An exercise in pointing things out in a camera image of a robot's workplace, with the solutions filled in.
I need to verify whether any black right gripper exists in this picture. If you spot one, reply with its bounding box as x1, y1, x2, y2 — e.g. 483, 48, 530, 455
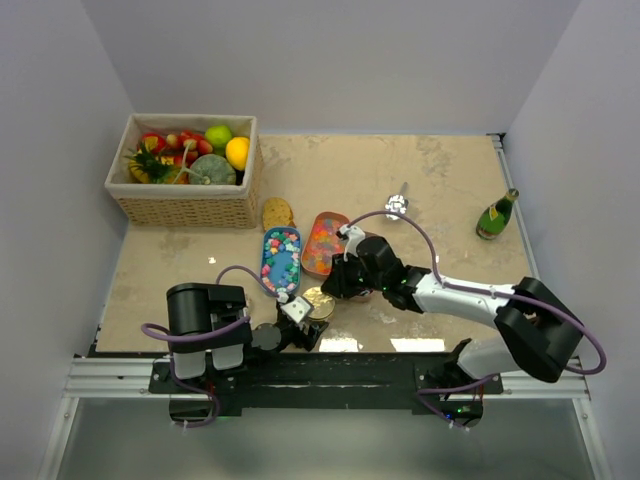
320, 251, 386, 300

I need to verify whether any round cream jar lid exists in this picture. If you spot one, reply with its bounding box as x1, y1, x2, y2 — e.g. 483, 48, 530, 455
303, 286, 335, 321

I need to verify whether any orange tray of gummy stars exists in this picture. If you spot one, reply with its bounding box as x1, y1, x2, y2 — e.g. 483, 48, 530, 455
301, 211, 350, 279

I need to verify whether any silver metal scoop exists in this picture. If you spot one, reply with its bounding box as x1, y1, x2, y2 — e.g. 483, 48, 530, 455
384, 182, 409, 221

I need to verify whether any blue tray of star candies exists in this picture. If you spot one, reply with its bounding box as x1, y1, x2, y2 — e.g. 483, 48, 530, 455
260, 226, 302, 294

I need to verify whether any pink tray of lollipops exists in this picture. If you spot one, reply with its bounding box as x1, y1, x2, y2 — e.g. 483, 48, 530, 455
350, 289, 375, 303

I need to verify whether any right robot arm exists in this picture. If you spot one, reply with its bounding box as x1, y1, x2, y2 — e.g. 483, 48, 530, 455
321, 236, 583, 393

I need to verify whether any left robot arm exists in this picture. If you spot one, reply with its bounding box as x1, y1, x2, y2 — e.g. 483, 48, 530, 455
167, 283, 328, 392

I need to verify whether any green glass bottle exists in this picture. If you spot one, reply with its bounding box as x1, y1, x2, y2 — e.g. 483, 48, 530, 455
476, 188, 520, 240

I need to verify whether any yellow lemon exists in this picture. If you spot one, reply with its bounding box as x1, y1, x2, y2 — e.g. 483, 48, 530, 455
225, 136, 250, 171

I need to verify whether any green pumpkin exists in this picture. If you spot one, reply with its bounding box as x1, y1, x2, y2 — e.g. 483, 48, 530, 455
188, 154, 237, 185

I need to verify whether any green lime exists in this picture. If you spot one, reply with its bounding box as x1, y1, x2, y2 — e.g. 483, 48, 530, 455
204, 124, 233, 150

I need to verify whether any wicker basket with liner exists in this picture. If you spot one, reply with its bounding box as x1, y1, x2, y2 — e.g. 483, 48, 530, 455
105, 113, 263, 228

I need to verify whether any red strawberries bunch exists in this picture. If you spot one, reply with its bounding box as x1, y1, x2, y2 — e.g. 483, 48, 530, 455
139, 131, 214, 167

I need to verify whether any small pineapple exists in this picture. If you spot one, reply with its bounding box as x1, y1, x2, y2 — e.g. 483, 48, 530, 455
125, 144, 175, 184

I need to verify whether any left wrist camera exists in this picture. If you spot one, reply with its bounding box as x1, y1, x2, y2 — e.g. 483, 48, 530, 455
281, 296, 314, 325

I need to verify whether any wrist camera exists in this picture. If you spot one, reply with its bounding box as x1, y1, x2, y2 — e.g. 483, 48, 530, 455
281, 296, 314, 325
337, 224, 366, 261

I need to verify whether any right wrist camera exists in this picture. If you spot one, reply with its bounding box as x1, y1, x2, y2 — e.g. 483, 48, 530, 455
337, 224, 366, 261

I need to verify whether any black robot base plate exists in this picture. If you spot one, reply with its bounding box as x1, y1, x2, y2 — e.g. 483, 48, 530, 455
149, 353, 503, 428

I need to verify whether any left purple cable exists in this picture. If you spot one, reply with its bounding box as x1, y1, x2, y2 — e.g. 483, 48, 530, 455
140, 264, 291, 345

